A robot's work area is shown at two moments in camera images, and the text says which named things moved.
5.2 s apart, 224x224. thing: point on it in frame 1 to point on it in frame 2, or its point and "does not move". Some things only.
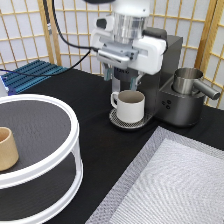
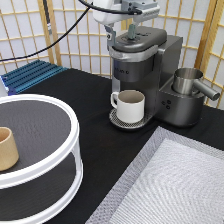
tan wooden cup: x=9 y=155 does not move
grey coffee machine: x=162 y=103 does not move
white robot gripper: x=145 y=55 to x=149 y=9
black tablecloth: x=107 y=150 does not move
